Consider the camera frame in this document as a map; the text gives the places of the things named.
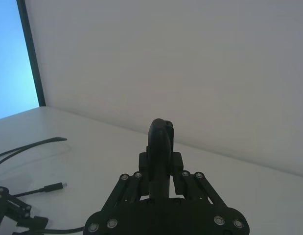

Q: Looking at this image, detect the pale blue window pane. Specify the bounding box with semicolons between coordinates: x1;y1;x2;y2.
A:
0;0;40;121

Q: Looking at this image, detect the dark upright frame post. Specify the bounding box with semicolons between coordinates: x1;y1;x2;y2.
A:
16;0;46;107

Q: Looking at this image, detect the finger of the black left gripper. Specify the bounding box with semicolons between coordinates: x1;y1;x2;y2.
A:
0;186;49;235

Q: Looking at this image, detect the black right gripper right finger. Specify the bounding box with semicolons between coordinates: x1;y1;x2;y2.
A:
163;119;251;235

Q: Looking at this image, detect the thin black looped cable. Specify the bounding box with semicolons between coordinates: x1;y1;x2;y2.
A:
0;137;68;169

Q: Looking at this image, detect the black cable with silver plug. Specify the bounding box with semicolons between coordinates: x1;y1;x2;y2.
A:
13;182;68;197

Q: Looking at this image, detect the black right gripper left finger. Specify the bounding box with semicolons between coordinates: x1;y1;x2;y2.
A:
84;118;167;235

